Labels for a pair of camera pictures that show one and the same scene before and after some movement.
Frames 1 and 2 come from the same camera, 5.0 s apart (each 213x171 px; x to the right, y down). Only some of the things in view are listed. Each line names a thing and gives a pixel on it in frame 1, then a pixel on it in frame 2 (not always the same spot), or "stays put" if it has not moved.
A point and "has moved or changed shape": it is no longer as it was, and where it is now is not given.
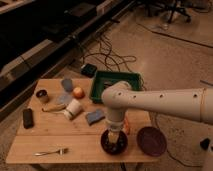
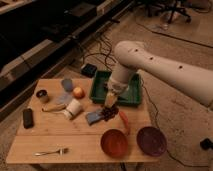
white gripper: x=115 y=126 → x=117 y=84
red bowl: x=114 y=148 stays put
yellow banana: x=53 y=107 stays put
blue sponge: x=95 y=116 stays put
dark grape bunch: x=114 y=147 has moved or changed shape
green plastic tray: x=103 y=79 stays put
